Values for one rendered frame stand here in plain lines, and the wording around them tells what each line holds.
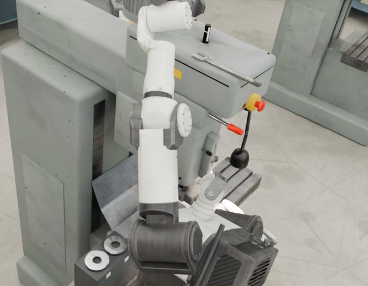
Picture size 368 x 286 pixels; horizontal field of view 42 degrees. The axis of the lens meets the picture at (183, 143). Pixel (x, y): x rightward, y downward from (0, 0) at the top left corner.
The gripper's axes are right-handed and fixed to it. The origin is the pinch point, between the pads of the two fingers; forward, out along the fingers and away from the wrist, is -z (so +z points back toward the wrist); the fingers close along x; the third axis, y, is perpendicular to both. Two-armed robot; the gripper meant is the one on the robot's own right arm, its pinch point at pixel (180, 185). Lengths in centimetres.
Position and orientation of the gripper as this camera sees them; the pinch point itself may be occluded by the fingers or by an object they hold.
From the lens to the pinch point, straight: 202.9
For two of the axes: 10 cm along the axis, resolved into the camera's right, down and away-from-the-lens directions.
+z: 7.7, 4.9, -4.0
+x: -6.2, 4.3, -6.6
